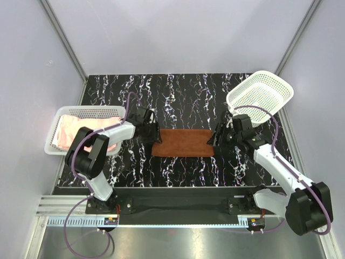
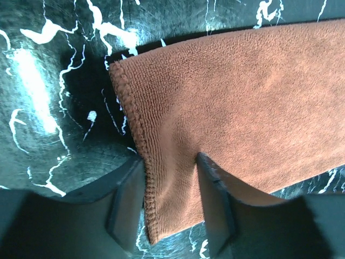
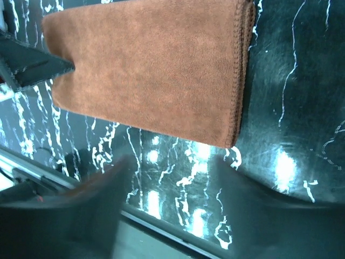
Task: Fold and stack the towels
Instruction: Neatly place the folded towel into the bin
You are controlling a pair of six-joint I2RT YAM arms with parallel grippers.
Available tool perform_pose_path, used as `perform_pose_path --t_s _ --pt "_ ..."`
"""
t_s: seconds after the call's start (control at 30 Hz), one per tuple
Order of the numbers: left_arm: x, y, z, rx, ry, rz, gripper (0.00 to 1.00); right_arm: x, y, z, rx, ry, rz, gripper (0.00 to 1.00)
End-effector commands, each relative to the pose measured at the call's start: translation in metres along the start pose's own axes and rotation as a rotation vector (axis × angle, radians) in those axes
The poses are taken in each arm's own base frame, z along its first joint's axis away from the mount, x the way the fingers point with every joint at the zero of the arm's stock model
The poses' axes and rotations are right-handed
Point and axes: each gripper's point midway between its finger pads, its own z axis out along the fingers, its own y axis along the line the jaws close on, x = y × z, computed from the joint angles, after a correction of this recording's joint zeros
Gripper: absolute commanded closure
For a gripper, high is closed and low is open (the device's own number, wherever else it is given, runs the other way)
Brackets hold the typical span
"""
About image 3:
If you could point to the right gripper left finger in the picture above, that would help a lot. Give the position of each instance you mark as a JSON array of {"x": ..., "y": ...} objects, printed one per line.
[{"x": 78, "y": 223}]

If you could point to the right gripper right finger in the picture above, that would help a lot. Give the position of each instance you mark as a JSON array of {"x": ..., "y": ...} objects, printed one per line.
[{"x": 268, "y": 224}]

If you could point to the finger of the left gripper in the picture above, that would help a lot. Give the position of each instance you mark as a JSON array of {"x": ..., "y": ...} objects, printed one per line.
[{"x": 23, "y": 66}]

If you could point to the brown towel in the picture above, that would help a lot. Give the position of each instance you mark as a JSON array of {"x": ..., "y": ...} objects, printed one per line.
[{"x": 171, "y": 67}]

